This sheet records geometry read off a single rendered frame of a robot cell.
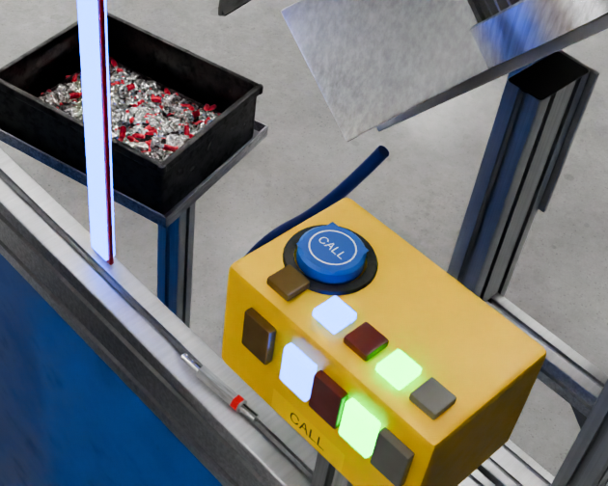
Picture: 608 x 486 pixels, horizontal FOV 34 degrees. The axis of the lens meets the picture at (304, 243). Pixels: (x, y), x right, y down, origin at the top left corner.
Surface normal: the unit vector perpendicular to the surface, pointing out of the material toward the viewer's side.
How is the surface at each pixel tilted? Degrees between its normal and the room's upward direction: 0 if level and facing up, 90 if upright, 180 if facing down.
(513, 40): 92
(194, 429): 90
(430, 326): 0
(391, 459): 90
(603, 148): 0
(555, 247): 0
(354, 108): 55
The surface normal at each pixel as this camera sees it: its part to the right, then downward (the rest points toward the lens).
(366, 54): -0.09, 0.16
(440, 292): 0.11, -0.70
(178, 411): -0.72, 0.43
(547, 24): -0.59, 0.39
